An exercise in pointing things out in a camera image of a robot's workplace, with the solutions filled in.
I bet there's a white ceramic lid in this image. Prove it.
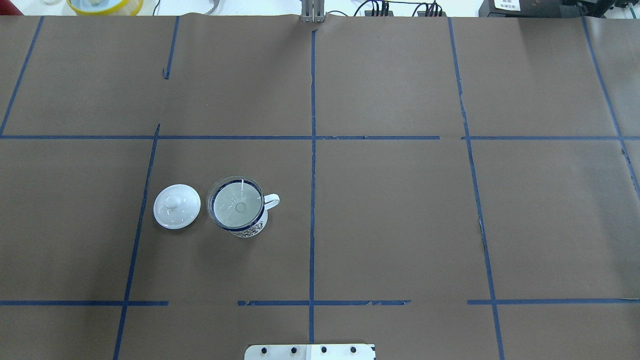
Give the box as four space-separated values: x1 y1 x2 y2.
152 184 201 230

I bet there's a white blue ceramic cup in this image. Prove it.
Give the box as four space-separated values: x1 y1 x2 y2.
206 175 281 239

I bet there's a brown paper table cover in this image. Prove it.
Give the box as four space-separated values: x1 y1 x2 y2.
0 13 639 360

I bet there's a black power strip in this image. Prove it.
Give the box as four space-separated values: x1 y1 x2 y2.
353 0 447 18

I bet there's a black device with label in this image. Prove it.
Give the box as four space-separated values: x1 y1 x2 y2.
478 0 583 19

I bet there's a yellow rimmed bowl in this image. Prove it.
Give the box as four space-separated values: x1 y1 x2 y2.
66 0 144 16

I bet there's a grey metal clamp post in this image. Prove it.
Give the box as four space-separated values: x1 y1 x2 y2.
301 0 326 23

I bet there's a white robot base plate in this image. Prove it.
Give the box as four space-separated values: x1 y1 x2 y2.
244 343 377 360

